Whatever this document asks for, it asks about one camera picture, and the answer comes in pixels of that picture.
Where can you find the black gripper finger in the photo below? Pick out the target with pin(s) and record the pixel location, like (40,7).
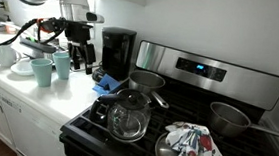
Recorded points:
(89,59)
(75,56)

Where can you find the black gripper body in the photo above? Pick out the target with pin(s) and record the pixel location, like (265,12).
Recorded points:
(79,32)

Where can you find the teal speckled cup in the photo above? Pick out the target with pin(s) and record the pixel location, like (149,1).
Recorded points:
(41,73)
(61,67)

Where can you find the white base cabinet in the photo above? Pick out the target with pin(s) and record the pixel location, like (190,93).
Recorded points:
(25,129)

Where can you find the black coffee maker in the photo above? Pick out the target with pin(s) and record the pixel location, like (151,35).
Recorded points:
(116,52)

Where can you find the blue cloth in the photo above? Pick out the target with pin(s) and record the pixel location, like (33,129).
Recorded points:
(107,84)

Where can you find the steel dish rack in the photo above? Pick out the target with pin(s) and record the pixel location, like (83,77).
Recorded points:
(36,48)

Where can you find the small green scrubber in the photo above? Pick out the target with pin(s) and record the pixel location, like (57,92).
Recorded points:
(31,39)

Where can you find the white shallow bowl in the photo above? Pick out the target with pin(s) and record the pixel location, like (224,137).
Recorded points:
(21,68)

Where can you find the steel saucepan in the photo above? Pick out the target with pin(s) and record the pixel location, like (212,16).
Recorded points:
(226,120)
(144,81)

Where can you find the chrome faucet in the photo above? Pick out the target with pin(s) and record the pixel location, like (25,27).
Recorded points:
(11,25)

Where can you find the small orange container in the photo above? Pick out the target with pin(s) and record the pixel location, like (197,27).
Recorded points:
(10,29)

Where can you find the glass coffee carafe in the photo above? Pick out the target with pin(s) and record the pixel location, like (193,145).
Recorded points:
(128,119)

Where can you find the white ceramic mug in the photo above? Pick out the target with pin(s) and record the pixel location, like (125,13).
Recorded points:
(3,55)

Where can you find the black steel gas stove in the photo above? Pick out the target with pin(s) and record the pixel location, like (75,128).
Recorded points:
(209,80)

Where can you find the steel frying pan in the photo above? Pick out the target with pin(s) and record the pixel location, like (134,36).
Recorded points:
(166,155)

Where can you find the floral kitchen towel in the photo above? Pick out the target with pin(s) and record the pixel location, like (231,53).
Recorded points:
(195,149)

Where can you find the black wrist camera orange mount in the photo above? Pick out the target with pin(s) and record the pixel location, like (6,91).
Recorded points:
(51,24)

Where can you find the white wall outlet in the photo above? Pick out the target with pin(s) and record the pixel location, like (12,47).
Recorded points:
(5,5)

